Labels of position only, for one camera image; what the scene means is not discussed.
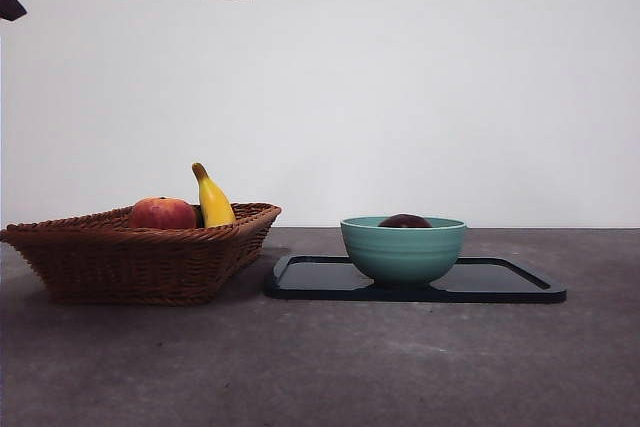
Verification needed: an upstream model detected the dark purple plum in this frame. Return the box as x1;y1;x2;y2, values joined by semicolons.
377;213;433;229

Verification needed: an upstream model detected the teal ceramic bowl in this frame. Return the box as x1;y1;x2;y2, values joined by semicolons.
340;215;469;291

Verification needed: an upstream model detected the red orange peach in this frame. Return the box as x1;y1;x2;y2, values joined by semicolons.
128;196;199;231

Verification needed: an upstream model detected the brown wicker basket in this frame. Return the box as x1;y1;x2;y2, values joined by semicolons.
0;201;283;307

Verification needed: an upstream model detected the yellow banana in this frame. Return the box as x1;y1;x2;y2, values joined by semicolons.
191;162;237;229

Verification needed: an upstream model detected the black rectangular tray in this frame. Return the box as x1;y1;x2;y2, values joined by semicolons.
263;254;568;304

